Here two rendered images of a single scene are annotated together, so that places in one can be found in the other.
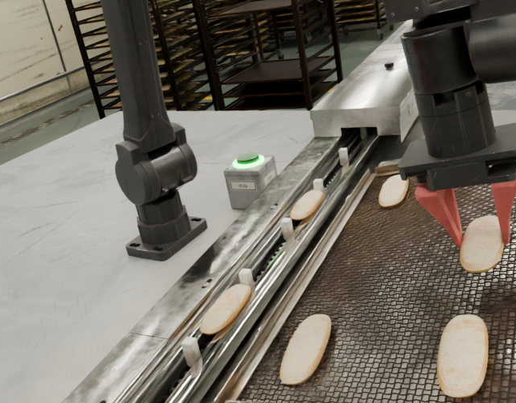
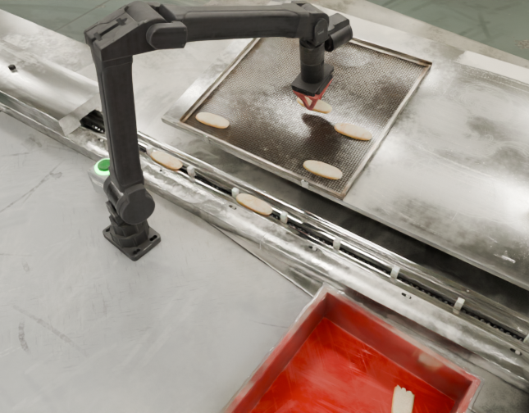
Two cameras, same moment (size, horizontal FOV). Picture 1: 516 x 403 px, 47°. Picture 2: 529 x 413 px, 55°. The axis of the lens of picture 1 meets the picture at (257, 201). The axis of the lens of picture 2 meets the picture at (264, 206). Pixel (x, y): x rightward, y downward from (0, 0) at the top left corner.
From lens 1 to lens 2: 1.12 m
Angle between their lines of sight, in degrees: 69
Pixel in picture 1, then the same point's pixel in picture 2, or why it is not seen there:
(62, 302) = (176, 295)
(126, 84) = (130, 149)
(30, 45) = not seen: outside the picture
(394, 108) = not seen: hidden behind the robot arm
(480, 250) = (323, 105)
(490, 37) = (339, 38)
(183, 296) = (239, 217)
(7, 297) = (145, 334)
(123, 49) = (132, 128)
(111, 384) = (298, 244)
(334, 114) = (73, 114)
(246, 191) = not seen: hidden behind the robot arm
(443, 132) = (321, 73)
